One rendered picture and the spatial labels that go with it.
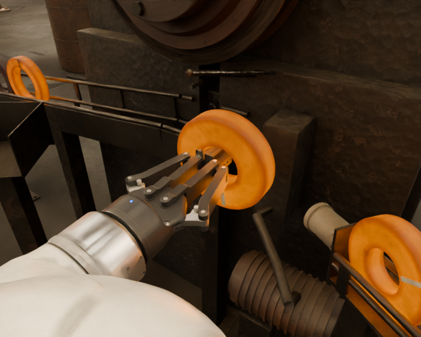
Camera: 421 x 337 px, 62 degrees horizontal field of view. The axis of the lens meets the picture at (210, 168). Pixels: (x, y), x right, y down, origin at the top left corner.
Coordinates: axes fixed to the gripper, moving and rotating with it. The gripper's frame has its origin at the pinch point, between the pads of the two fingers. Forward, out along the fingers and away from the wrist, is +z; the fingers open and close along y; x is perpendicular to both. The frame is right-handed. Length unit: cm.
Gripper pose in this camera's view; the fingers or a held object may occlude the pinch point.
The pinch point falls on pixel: (222, 152)
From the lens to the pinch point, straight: 50.5
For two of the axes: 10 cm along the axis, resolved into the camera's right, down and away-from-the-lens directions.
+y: 8.2, 3.2, -4.7
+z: 5.7, -5.0, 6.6
